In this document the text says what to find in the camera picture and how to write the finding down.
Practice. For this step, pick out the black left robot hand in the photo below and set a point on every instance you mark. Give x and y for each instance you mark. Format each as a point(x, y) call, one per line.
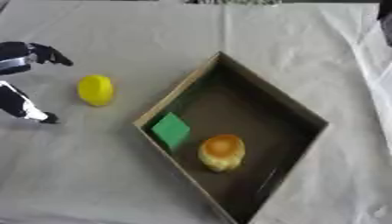
point(14, 100)

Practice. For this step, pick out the tan cardboard box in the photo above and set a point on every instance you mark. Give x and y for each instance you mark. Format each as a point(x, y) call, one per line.
point(235, 116)

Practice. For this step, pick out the yellow toy lemon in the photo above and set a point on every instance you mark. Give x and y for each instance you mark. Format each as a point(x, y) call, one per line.
point(95, 89)

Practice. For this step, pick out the green block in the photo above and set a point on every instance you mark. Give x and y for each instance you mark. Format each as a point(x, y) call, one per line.
point(170, 130)

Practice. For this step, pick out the orange yellow toy fruit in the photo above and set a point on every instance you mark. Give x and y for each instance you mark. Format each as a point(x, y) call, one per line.
point(221, 152)

